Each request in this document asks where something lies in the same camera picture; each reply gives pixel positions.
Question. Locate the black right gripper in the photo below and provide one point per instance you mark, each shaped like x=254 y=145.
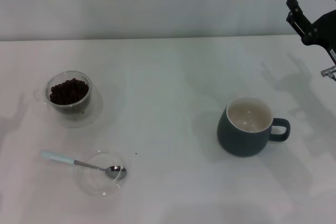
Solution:
x=324 y=30

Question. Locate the dark green ceramic mug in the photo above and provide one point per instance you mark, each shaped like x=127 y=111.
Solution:
x=236 y=140

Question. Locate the pile of coffee beans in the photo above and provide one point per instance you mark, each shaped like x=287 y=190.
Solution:
x=68 y=93

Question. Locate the clear double-walled glass cup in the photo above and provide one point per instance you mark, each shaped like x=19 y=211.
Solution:
x=68 y=109

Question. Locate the clear glass saucer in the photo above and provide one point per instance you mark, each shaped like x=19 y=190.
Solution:
x=92 y=116

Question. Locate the small clear glass dish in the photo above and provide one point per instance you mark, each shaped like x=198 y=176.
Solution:
x=97 y=185

